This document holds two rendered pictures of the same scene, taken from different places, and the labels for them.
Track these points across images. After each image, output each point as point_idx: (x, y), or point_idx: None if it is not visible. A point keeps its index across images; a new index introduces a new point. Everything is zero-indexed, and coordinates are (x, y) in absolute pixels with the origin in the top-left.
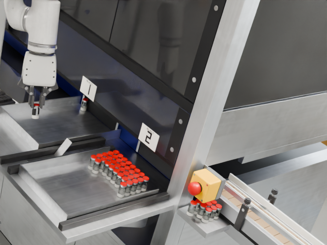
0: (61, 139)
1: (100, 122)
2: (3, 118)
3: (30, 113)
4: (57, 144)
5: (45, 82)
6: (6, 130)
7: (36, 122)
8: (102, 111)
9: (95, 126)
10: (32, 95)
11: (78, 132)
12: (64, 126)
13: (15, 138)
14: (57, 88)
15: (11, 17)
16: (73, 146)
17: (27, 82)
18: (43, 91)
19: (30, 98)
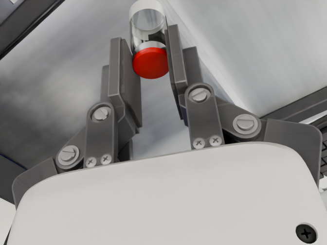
0: (49, 19)
1: (10, 158)
2: (243, 104)
3: (174, 144)
4: (61, 2)
5: (98, 192)
6: (235, 53)
7: (156, 114)
8: (0, 184)
9: (14, 141)
10: (188, 88)
11: (40, 105)
12: (82, 120)
13: (206, 19)
14: (17, 177)
15: None
16: (10, 14)
17: (265, 155)
18: (116, 130)
19: (194, 71)
